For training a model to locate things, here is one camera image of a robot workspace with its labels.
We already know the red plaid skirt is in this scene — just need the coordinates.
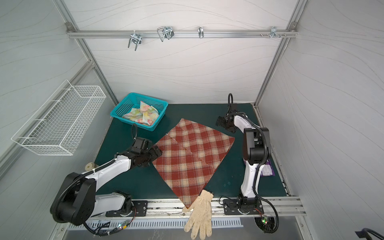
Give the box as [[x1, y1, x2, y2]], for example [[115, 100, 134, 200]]
[[153, 119, 235, 208]]

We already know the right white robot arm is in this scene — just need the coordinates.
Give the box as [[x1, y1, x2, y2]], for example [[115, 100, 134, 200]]
[[216, 93, 271, 213]]

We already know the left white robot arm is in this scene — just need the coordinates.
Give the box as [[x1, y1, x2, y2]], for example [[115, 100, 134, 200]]
[[50, 125, 162, 226]]

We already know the floral folded skirt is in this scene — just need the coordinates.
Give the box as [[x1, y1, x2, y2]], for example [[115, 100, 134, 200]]
[[123, 101, 160, 126]]

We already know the teal plastic basket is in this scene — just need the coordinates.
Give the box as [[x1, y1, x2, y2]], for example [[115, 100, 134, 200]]
[[110, 93, 169, 132]]

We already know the beige bottle left side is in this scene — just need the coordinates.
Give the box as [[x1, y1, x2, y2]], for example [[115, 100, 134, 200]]
[[85, 163, 99, 172]]

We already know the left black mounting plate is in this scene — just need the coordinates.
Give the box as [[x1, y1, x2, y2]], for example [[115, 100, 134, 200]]
[[106, 200, 148, 217]]

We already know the black mounting plate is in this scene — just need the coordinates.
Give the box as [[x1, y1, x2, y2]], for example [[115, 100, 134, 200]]
[[106, 200, 148, 217], [222, 198, 264, 216]]

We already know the purple snack packet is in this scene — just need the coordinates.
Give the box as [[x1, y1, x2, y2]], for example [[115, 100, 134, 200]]
[[261, 160, 276, 177]]

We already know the white ventilation grille strip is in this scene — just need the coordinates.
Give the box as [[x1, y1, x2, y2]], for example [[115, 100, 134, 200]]
[[87, 218, 244, 231]]

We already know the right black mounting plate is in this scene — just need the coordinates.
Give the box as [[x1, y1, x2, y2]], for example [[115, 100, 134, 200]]
[[222, 198, 264, 216]]

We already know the beige knitted glove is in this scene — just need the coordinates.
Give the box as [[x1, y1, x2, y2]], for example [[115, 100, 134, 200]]
[[183, 190, 214, 240]]

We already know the small metal clip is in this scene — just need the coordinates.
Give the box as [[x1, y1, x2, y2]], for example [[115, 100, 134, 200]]
[[198, 27, 204, 39]]

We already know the metal double hook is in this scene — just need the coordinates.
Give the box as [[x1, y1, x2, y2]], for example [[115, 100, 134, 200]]
[[157, 26, 175, 42]]

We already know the metal U-bolt hook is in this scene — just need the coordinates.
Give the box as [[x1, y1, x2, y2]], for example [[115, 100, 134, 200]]
[[128, 31, 142, 51]]

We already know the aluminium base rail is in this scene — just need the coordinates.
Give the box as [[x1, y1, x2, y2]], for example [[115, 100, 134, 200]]
[[68, 195, 307, 225]]

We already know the left base cable bundle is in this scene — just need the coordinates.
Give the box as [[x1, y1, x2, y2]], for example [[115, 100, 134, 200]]
[[82, 209, 137, 237]]

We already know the base cable bundle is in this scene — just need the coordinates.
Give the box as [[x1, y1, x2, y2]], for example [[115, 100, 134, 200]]
[[82, 209, 137, 237], [254, 196, 280, 234]]

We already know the white wire wall basket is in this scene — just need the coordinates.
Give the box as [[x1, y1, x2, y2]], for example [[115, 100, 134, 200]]
[[11, 80, 106, 156]]

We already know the metal bracket with screws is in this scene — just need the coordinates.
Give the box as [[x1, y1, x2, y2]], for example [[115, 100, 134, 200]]
[[260, 27, 287, 39]]

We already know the right base cable bundle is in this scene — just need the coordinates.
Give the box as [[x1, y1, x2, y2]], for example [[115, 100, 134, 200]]
[[254, 196, 280, 234]]

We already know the horizontal aluminium rail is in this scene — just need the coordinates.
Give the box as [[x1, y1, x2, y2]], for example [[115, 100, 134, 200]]
[[67, 29, 299, 39]]

